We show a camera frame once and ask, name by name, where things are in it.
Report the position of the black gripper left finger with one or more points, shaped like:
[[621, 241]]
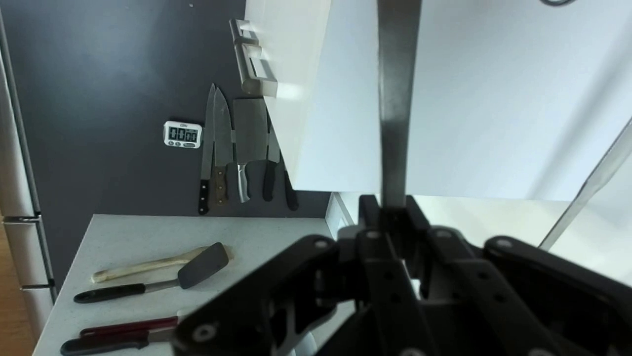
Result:
[[278, 290]]

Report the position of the white upper cabinet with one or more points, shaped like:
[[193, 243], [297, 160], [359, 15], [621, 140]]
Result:
[[329, 100]]

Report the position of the black spatula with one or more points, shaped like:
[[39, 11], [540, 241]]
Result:
[[205, 264]]

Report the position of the silver slotted spatula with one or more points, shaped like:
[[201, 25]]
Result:
[[594, 191]]

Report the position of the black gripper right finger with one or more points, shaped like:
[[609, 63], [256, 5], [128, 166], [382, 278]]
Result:
[[526, 298]]

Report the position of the large chef knife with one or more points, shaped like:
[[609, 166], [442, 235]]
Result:
[[212, 132]]

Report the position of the stainless steel refrigerator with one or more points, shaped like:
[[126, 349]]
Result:
[[21, 166]]

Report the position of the wooden utensil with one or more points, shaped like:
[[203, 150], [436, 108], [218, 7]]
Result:
[[139, 268]]

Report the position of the white digital timer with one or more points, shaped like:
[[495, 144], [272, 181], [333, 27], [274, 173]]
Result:
[[183, 136]]

